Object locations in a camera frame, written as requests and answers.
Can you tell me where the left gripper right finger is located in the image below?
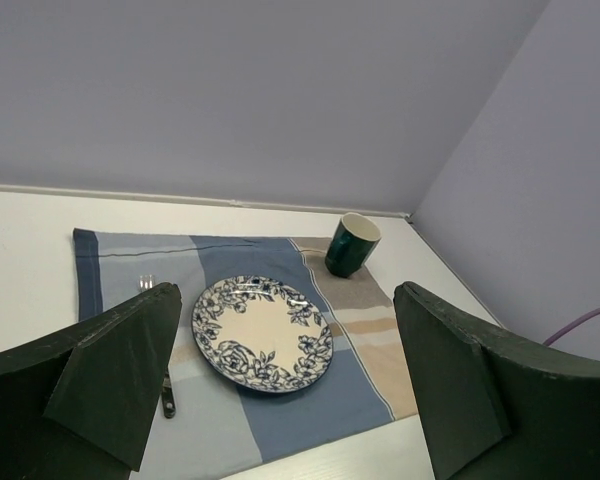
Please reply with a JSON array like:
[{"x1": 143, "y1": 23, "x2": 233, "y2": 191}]
[{"x1": 394, "y1": 282, "x2": 600, "y2": 479}]

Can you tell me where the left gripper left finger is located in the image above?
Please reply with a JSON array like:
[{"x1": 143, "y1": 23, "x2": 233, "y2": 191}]
[{"x1": 0, "y1": 283, "x2": 182, "y2": 479}]

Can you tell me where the silver fork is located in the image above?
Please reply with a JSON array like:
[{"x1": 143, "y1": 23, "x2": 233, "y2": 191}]
[{"x1": 139, "y1": 275, "x2": 177, "y2": 419}]

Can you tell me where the blue beige plaid cloth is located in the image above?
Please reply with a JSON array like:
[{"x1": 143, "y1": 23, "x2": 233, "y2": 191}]
[{"x1": 73, "y1": 229, "x2": 416, "y2": 479}]

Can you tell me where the blue floral ceramic plate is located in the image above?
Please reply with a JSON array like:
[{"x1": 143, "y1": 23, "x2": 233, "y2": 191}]
[{"x1": 191, "y1": 275, "x2": 334, "y2": 394}]

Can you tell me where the dark teal cup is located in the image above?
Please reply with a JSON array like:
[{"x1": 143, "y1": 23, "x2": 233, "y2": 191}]
[{"x1": 325, "y1": 212, "x2": 382, "y2": 278}]

